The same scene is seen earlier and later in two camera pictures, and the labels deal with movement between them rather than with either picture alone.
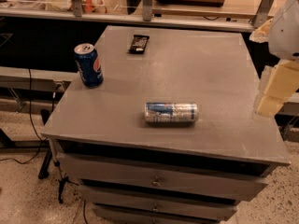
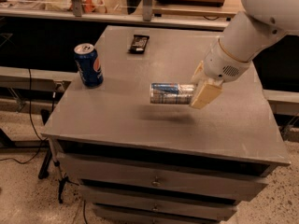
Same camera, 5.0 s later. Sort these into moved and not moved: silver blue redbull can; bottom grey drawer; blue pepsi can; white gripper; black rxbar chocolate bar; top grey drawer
Moved: white gripper; silver blue redbull can
Not moved: black rxbar chocolate bar; bottom grey drawer; top grey drawer; blue pepsi can
